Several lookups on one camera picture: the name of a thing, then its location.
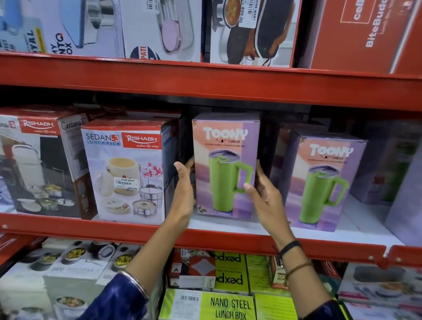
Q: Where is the person's left hand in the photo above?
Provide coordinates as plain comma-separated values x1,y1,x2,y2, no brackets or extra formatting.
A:
169,155,199,224

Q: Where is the person's right hand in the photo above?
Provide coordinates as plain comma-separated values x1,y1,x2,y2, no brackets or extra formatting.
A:
239,159,302,250

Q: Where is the purple tumbler box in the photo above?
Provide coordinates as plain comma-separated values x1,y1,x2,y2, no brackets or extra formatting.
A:
184,107,262,221
281,129,368,235
268,119,331,197
349,118,422,209
383,123,422,249

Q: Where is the person's right forearm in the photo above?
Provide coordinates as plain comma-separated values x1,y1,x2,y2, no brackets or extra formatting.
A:
272,238,338,320

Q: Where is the person's left forearm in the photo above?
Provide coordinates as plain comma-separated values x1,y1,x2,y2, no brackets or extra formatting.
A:
122,212,192,297

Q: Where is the dark blue carton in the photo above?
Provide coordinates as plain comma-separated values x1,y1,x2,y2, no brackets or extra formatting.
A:
155,117,183,214

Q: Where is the white price sticker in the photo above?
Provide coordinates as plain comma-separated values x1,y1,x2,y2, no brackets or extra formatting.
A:
239,0,263,30
113,177,140,192

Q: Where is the cream tiffin carrier carton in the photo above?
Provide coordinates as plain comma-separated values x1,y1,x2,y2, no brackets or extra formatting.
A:
74,114,182,227

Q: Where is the black wrist band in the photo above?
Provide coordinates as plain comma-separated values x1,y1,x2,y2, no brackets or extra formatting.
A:
277,239,303,261

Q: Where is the yellow-green carton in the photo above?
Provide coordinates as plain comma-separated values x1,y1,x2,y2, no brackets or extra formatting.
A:
243,254,294,297
212,251,253,295

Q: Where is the small red carton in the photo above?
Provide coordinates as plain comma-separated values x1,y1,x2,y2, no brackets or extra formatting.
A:
266,256,292,291

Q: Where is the brown thread wrist band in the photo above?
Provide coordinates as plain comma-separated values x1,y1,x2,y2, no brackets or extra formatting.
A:
285,259,315,282

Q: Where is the red and white carton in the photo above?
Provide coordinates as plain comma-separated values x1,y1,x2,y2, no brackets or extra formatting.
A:
167,248,219,293

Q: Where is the white bowl set carton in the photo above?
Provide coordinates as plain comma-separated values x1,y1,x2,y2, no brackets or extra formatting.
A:
0,258,59,316
95,242,143,289
41,238,118,304

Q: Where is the silver bangle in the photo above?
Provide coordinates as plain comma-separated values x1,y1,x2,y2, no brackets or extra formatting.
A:
116,270,152,301

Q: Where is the green barcode lunch box carton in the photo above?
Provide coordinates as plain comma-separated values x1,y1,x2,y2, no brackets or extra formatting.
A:
158,288,261,320

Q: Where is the blue patterned left sleeve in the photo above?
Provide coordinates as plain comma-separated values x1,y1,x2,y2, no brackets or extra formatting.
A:
72,269,151,320

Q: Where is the white tiffin carrier carton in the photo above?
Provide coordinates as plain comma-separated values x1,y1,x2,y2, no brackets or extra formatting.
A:
0,102,107,221

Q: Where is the black bag lunch box carton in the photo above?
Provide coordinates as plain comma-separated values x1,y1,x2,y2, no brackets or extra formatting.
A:
206,0,304,70

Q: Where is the white container set carton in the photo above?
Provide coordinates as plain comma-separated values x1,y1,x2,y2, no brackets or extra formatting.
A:
337,262,422,311

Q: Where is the white steel lunch box carton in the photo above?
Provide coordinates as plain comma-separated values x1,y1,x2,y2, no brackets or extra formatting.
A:
11,0,130,60

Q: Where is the light blue lunch box carton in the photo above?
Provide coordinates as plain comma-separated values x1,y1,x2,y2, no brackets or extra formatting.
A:
0,0,52,55

